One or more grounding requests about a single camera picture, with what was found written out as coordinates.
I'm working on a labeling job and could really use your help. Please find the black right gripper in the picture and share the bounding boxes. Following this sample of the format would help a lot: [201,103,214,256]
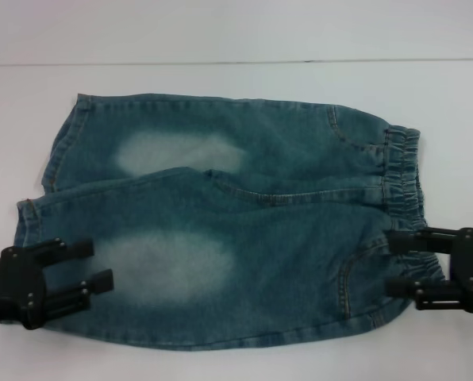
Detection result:
[384,226,473,315]

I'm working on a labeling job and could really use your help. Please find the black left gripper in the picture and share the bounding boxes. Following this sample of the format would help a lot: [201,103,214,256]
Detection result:
[0,237,115,332]

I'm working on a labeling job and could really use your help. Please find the blue denim shorts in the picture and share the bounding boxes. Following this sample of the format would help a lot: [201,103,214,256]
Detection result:
[16,91,446,351]

